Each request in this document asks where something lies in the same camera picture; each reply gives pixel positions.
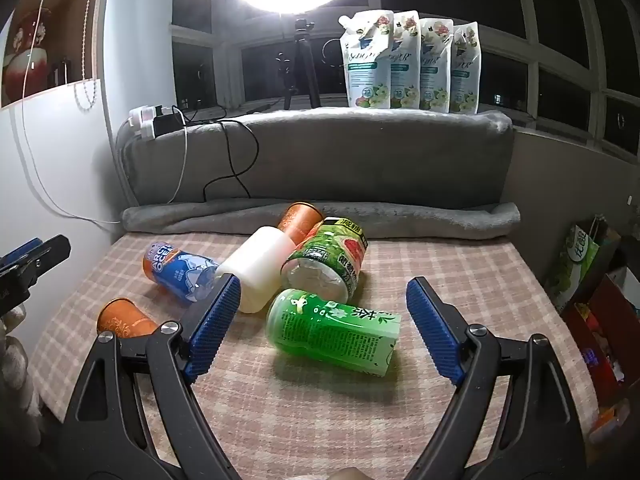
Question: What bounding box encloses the black charger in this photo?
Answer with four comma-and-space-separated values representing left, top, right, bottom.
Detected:
153, 109, 186, 137

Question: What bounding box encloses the white plastic bottle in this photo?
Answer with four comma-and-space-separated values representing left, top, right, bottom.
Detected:
216, 226, 297, 315

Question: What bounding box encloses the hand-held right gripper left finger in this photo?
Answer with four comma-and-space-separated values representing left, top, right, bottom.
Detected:
56, 272, 242, 480

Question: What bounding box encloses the red cardboard box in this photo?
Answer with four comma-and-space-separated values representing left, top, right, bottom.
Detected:
561, 274, 640, 413

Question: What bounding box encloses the white floral refill pouch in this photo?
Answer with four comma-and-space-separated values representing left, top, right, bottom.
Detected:
338, 10, 396, 109
448, 21, 482, 114
418, 17, 454, 111
387, 10, 422, 109

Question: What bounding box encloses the long white cable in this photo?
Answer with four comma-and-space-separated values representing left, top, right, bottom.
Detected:
20, 0, 123, 224

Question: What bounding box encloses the wall poster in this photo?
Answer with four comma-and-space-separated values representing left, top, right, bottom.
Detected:
0, 7, 55, 109

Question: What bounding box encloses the rolled grey blanket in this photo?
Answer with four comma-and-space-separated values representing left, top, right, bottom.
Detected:
122, 199, 522, 242

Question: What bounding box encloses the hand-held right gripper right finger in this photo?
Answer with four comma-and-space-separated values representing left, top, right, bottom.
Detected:
402, 276, 586, 480

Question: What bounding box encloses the short white cable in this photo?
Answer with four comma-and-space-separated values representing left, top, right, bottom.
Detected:
169, 125, 189, 206

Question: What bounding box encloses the plaid blanket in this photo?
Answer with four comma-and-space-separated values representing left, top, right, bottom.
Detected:
27, 230, 601, 480

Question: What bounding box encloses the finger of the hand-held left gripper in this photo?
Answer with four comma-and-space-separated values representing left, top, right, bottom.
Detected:
0, 234, 72, 306

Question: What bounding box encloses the black tripod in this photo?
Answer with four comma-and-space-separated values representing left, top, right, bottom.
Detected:
274, 16, 322, 110

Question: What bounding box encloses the bead chain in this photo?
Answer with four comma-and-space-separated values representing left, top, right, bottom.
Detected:
74, 0, 102, 109

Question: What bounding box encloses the grey fleece blanket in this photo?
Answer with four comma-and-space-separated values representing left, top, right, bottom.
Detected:
116, 109, 516, 211

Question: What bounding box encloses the person's left hand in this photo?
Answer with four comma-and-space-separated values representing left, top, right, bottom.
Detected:
0, 304, 42, 431

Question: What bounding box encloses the green shopping bag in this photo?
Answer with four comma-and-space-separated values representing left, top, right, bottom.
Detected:
544, 214, 610, 312

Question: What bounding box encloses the green tea bottle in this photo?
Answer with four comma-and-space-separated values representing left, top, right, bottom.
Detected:
266, 287, 402, 378

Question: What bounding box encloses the white power strip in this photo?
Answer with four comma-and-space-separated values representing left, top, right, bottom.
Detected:
128, 104, 166, 140

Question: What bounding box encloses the black cable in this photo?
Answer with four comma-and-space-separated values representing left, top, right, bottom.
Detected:
172, 104, 261, 202

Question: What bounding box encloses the guava juice bottle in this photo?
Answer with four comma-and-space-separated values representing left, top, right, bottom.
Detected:
280, 216, 370, 305

